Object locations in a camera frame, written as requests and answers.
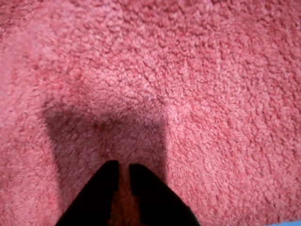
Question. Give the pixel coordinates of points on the grey table mat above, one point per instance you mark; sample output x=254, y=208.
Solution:
x=290, y=224

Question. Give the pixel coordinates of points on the orange terry towel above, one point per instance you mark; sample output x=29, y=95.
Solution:
x=164, y=70

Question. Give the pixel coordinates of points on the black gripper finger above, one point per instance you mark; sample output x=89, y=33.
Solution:
x=94, y=200
x=160, y=204

